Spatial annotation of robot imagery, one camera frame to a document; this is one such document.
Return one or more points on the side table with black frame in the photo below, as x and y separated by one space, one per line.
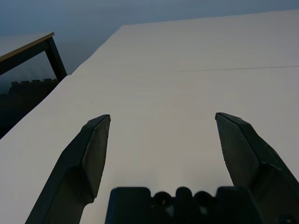
23 44

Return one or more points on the black foam floor mat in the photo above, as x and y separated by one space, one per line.
23 100

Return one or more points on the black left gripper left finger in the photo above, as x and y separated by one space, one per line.
70 177

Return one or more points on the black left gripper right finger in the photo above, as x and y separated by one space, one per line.
254 158

